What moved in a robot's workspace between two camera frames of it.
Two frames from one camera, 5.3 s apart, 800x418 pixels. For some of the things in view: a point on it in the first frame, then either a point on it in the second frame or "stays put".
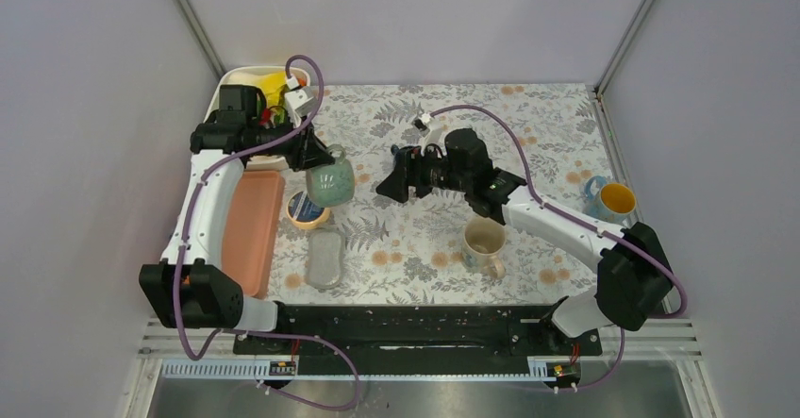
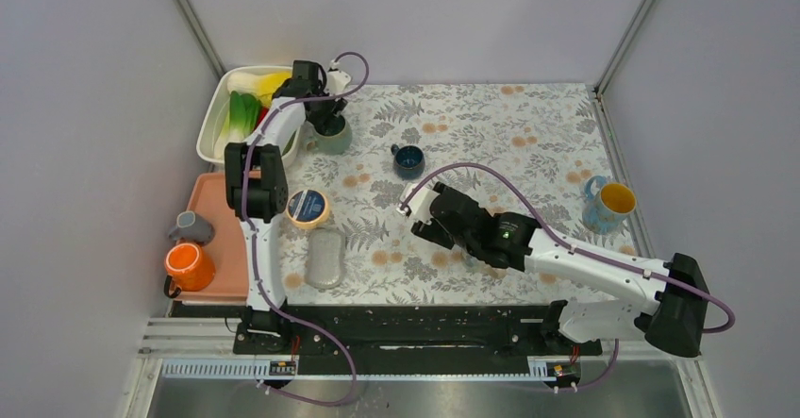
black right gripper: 411,175 → 432,232
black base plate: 416,331 stays put
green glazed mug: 331,185 → 328,144
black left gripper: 308,151 → 333,107
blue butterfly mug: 609,202 stays put
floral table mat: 375,250 stays put
